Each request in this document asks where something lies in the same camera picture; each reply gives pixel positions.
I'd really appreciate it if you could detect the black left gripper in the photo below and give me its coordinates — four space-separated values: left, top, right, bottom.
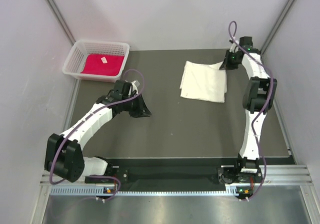
121 92 152 118

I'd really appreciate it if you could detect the white t shirt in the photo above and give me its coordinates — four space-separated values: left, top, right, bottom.
179 61 227 103

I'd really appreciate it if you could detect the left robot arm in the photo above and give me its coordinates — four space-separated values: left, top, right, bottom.
44 80 151 184

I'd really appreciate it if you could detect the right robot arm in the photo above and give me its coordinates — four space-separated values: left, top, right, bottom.
219 37 277 182

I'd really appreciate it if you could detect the red folded t shirt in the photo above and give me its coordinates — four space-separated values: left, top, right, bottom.
81 54 124 76

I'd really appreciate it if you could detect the white plastic laundry basket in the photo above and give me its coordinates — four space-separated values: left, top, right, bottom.
62 40 130 83

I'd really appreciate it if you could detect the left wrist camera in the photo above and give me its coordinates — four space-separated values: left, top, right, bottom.
131 80 140 88

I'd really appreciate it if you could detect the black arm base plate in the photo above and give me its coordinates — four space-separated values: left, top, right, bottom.
84 157 262 191

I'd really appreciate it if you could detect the white slotted cable duct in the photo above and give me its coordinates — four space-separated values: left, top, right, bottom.
50 185 249 196

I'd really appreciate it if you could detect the right aluminium frame post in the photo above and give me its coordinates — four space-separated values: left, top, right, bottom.
260 0 296 54

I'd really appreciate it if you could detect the aluminium frame post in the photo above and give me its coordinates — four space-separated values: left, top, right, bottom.
45 0 76 46
260 0 296 54

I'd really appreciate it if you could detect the aluminium front rail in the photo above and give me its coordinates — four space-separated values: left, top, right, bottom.
40 165 313 186

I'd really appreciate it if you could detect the left aluminium frame post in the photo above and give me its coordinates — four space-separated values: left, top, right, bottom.
45 0 76 46

